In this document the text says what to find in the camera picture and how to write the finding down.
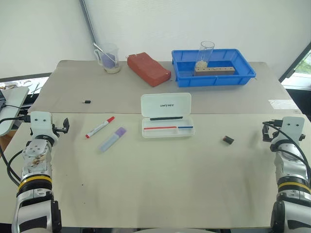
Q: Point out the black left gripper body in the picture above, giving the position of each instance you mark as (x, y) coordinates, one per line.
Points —
(57, 128)

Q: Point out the purple capped highlighter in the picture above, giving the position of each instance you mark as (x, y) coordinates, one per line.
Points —
(111, 140)

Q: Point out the white translucent pencil case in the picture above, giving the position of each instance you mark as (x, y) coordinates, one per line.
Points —
(167, 116)

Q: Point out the grey side tray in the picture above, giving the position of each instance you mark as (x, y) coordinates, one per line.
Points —
(12, 102)

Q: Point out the metal tweezers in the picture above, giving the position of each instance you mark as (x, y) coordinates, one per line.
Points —
(36, 89)

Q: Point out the red capped white marker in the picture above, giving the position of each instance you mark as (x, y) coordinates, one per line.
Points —
(99, 127)

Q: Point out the red pen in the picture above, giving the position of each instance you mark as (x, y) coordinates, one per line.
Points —
(160, 127)

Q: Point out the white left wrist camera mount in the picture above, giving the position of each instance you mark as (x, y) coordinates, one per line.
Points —
(40, 126)

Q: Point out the short blue pen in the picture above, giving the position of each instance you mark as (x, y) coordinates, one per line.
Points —
(185, 127)

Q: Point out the grey metal pole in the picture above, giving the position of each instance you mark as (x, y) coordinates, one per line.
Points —
(90, 21)

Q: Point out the red brick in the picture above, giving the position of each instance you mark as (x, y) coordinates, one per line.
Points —
(148, 69)

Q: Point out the small black cap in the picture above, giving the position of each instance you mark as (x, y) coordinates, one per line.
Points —
(86, 101)

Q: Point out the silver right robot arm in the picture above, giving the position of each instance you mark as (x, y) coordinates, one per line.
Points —
(290, 170)

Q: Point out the black pen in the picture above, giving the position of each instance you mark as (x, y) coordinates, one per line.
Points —
(166, 118)

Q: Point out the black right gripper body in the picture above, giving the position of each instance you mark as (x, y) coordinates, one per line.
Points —
(274, 134)

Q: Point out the small black eraser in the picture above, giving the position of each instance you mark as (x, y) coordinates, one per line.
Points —
(228, 139)

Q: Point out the clear plastic measuring beaker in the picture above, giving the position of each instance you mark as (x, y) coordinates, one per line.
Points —
(110, 60)

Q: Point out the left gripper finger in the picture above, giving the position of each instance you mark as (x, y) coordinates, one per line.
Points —
(63, 131)
(66, 122)

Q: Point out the blue plastic bin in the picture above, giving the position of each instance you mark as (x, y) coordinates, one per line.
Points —
(213, 80)

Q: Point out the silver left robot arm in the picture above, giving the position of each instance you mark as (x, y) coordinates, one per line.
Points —
(34, 155)

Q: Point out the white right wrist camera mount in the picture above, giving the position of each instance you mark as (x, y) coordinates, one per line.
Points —
(291, 128)

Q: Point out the metal stirring rod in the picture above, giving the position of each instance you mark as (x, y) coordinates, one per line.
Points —
(103, 51)

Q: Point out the wooden block with holes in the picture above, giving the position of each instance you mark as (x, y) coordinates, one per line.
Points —
(218, 71)

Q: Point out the dark window frame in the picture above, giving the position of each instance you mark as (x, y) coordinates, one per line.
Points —
(294, 60)

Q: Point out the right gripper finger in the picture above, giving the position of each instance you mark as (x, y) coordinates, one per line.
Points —
(266, 124)
(264, 134)

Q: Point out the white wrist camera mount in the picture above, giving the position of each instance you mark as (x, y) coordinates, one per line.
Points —
(291, 128)
(40, 126)

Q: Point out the clear glass cylinder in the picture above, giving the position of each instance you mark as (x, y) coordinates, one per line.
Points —
(205, 55)

